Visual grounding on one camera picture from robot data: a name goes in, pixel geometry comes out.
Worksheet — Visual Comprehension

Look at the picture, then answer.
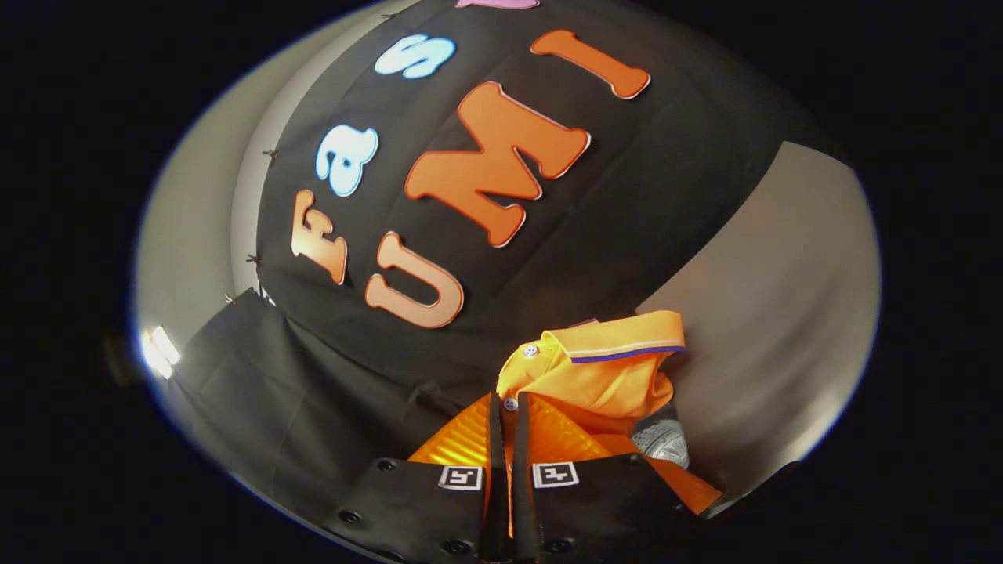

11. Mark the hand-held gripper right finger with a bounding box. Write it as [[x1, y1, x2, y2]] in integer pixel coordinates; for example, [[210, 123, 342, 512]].
[[512, 392, 710, 563]]

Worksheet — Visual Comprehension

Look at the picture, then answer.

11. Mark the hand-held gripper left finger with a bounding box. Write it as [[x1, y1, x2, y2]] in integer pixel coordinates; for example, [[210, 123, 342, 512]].
[[321, 392, 512, 563]]

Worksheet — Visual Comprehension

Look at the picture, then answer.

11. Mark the yellow polo shirt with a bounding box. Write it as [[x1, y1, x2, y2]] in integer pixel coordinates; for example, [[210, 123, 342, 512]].
[[494, 309, 723, 518]]

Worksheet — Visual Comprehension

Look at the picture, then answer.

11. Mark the black backdrop cloth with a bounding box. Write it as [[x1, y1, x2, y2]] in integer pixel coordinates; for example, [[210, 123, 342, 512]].
[[168, 0, 847, 518]]

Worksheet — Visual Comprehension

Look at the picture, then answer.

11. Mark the ceiling light panel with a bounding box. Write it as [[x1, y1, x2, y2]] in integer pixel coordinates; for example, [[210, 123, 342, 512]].
[[139, 325, 183, 381]]

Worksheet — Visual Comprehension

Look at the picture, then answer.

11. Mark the row of black cloth clips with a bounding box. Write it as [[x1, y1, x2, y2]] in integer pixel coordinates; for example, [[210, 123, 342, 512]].
[[223, 9, 396, 306]]

